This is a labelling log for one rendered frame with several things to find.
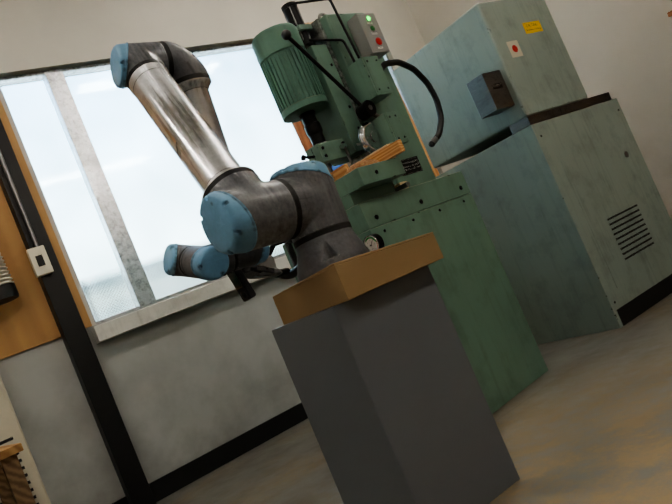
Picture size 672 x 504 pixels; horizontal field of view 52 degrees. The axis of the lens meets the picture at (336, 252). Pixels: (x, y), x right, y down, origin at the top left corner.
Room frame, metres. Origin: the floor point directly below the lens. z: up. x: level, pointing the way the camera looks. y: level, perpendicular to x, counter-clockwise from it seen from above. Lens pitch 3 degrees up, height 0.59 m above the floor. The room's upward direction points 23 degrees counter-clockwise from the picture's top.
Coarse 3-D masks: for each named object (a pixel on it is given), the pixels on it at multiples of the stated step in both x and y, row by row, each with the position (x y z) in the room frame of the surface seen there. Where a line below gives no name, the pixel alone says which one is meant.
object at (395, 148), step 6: (390, 144) 2.20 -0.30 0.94; (396, 144) 2.18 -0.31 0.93; (402, 144) 2.19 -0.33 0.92; (384, 150) 2.22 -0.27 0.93; (390, 150) 2.20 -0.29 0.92; (396, 150) 2.19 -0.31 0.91; (402, 150) 2.18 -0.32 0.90; (372, 156) 2.26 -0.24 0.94; (378, 156) 2.25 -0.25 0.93; (384, 156) 2.23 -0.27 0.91; (390, 156) 2.21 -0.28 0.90
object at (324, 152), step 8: (320, 144) 2.38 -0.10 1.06; (328, 144) 2.40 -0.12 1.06; (336, 144) 2.43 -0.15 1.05; (312, 152) 2.39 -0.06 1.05; (320, 152) 2.37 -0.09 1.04; (328, 152) 2.39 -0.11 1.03; (336, 152) 2.42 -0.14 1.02; (344, 152) 2.44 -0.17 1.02; (312, 160) 2.41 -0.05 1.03; (320, 160) 2.38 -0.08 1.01; (328, 160) 2.38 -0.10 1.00; (336, 160) 2.44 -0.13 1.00
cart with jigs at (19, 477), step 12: (12, 444) 2.16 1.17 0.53; (0, 456) 1.98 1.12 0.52; (12, 456) 2.01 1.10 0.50; (0, 468) 2.48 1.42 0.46; (12, 468) 2.01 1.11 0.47; (0, 480) 2.48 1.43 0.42; (12, 480) 2.00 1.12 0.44; (24, 480) 2.02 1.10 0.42; (0, 492) 2.47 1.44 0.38; (12, 492) 2.00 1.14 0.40; (24, 492) 2.01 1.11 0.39
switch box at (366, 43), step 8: (360, 16) 2.49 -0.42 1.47; (352, 24) 2.51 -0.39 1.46; (360, 24) 2.49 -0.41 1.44; (368, 24) 2.51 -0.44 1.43; (376, 24) 2.54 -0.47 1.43; (352, 32) 2.52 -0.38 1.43; (360, 32) 2.50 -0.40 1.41; (368, 32) 2.50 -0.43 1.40; (360, 40) 2.51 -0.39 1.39; (368, 40) 2.49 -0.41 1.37; (384, 40) 2.55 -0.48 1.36; (360, 48) 2.52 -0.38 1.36; (368, 48) 2.49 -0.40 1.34; (376, 48) 2.50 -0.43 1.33; (384, 48) 2.53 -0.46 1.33
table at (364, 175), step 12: (360, 168) 2.12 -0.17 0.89; (372, 168) 2.16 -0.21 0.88; (384, 168) 2.19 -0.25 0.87; (396, 168) 2.23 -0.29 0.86; (336, 180) 2.19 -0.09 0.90; (348, 180) 2.15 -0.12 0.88; (360, 180) 2.12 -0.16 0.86; (372, 180) 2.14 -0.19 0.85; (384, 180) 2.21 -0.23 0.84; (348, 192) 2.17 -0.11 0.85
